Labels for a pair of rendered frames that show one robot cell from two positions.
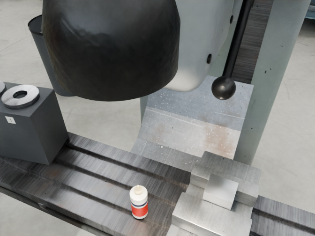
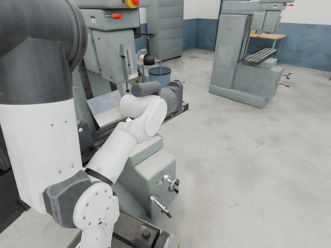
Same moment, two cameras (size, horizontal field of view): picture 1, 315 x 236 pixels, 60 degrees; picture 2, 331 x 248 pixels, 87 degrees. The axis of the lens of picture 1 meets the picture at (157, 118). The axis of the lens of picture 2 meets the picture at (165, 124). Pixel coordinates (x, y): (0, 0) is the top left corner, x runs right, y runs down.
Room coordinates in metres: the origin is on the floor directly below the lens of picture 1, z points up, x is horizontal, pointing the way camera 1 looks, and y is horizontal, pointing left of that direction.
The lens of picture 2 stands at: (-0.37, 1.00, 1.75)
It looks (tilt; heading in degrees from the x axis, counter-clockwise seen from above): 35 degrees down; 293
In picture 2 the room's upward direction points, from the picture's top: 1 degrees counter-clockwise
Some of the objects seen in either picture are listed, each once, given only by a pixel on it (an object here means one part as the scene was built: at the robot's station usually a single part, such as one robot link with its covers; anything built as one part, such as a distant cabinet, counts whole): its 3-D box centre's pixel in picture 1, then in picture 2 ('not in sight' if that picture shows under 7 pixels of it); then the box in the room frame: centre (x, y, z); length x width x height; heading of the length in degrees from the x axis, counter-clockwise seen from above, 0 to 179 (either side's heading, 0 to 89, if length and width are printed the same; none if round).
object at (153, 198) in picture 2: not in sight; (160, 205); (-0.05, 0.34, 0.48); 0.22 x 0.06 x 0.06; 157
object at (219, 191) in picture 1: (219, 195); not in sight; (0.33, -0.13, 1.01); 0.06 x 0.05 x 0.06; 65
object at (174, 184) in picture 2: not in sight; (170, 182); (-0.07, 0.20, 0.60); 0.16 x 0.12 x 0.12; 157
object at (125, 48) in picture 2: not in sight; (127, 62); (0.28, 0.05, 1.45); 0.04 x 0.04 x 0.21; 67
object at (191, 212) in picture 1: (210, 221); not in sight; (0.28, -0.11, 0.99); 0.15 x 0.06 x 0.04; 65
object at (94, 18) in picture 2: not in sight; (107, 17); (0.42, -0.01, 1.68); 0.34 x 0.24 x 0.10; 157
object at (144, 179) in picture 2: not in sight; (136, 166); (0.36, 0.02, 0.40); 0.81 x 0.32 x 0.60; 157
